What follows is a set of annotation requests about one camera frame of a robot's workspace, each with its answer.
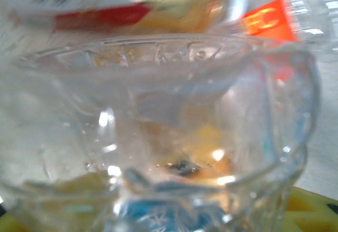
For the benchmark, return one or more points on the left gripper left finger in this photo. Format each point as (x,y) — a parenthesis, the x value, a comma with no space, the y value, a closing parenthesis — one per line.
(6,225)

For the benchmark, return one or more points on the orange label gold cap bottle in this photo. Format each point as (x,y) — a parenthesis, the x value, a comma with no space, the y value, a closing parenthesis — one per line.
(266,20)

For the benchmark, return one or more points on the clear bottle green cap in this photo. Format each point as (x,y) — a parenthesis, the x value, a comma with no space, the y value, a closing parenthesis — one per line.
(311,10)

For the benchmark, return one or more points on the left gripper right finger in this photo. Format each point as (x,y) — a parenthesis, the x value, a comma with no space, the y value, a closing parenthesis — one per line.
(311,213)

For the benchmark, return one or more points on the red gold tea bottle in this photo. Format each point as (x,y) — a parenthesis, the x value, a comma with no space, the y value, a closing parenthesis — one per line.
(100,18)

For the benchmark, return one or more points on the blue label plastic bottle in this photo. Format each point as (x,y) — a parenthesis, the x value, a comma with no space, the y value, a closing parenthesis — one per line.
(158,105)

